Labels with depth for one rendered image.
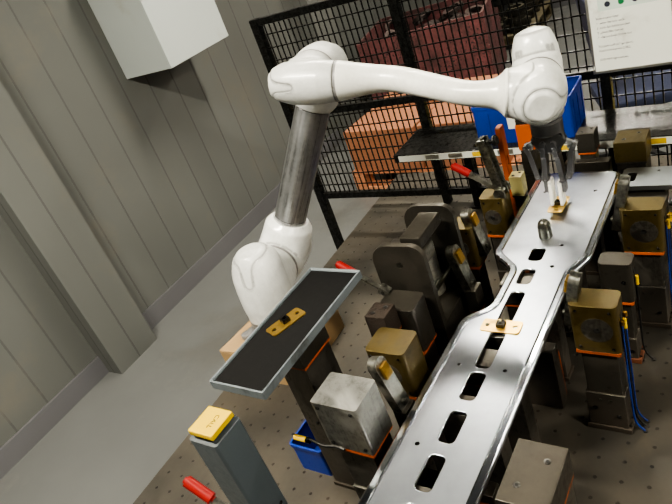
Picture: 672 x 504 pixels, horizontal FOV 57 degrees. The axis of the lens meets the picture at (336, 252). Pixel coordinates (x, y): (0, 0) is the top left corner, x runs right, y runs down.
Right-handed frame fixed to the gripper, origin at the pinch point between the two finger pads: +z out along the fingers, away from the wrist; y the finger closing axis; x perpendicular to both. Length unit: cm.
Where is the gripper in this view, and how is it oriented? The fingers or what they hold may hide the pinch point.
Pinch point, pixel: (556, 191)
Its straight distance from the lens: 166.1
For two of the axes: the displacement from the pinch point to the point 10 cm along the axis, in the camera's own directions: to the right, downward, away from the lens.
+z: 3.1, 8.2, 4.8
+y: 8.1, 0.4, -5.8
